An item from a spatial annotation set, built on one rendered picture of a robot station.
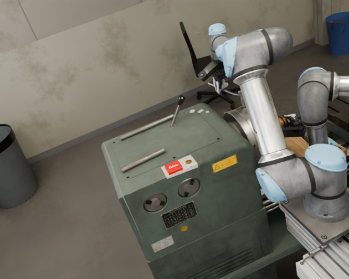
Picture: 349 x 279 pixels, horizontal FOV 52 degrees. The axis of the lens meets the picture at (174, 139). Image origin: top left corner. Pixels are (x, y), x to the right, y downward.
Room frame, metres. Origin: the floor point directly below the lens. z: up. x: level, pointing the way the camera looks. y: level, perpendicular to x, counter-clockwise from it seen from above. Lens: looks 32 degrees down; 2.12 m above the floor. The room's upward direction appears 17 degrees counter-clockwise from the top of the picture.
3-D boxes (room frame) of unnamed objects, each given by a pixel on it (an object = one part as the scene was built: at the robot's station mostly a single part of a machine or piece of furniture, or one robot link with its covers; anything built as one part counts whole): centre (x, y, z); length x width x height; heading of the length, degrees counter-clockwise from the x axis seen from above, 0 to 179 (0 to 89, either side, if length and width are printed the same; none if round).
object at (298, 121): (1.40, -0.61, 1.08); 0.12 x 0.09 x 0.08; 9
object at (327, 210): (0.83, -0.43, 1.21); 0.15 x 0.15 x 0.10
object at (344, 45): (4.21, -2.40, 0.24); 0.42 x 0.38 x 0.48; 108
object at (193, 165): (1.17, 0.01, 1.23); 0.13 x 0.08 x 0.06; 100
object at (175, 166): (1.16, 0.04, 1.26); 0.06 x 0.06 x 0.02; 10
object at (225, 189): (1.37, 0.03, 1.06); 0.59 x 0.48 x 0.39; 100
